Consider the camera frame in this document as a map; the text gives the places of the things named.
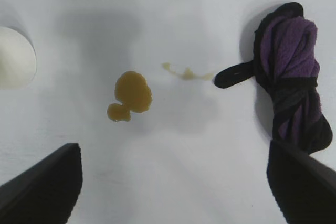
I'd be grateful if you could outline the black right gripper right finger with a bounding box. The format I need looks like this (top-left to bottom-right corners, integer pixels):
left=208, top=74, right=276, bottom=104
left=266, top=140, right=336, bottom=224

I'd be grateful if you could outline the purple and black cloth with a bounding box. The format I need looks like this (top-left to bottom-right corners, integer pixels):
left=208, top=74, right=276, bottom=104
left=214, top=2, right=333, bottom=156

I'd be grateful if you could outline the white paper cup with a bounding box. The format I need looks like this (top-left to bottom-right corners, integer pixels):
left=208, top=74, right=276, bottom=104
left=0, top=26, right=37, bottom=90

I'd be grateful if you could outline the pale yellow liquid streak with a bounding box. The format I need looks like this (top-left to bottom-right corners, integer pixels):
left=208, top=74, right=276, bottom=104
left=161, top=62, right=217, bottom=83

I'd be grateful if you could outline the brown liquid puddle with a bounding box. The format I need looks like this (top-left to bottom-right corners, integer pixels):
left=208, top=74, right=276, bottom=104
left=106, top=70, right=154, bottom=123

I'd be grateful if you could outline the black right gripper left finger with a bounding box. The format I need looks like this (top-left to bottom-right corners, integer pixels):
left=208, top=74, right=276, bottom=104
left=0, top=142, right=84, bottom=224

